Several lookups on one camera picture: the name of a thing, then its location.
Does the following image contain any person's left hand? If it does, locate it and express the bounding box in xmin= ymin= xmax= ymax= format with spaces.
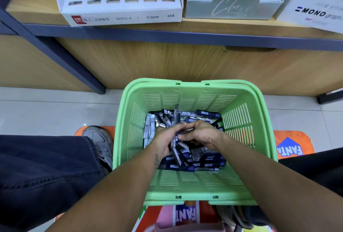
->
xmin=147 ymin=123 xmax=185 ymax=169

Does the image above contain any pink plastic stool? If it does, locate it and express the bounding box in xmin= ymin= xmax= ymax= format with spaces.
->
xmin=145 ymin=203 xmax=226 ymax=232

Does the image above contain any green plastic basket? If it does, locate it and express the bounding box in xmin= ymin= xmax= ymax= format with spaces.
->
xmin=113 ymin=77 xmax=279 ymax=207

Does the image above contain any person's right hand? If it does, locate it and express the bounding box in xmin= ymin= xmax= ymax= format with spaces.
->
xmin=178 ymin=120 xmax=226 ymax=151

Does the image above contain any person's left forearm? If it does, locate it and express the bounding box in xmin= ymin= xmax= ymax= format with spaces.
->
xmin=45 ymin=154 xmax=172 ymax=232

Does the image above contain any pile of lead cases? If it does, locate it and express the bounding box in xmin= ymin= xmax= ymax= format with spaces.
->
xmin=142 ymin=108 xmax=227 ymax=172

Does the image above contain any grey sneaker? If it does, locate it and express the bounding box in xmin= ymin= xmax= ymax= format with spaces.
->
xmin=82 ymin=126 xmax=114 ymax=171
xmin=217 ymin=205 xmax=258 ymax=231

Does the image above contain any clear plastic display box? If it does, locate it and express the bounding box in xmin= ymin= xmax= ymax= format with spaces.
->
xmin=276 ymin=0 xmax=343 ymax=34

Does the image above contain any person's right forearm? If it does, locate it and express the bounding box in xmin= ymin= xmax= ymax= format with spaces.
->
xmin=212 ymin=135 xmax=343 ymax=232

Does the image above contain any colourful printed mat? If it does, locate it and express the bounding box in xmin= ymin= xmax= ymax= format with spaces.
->
xmin=56 ymin=126 xmax=315 ymax=232

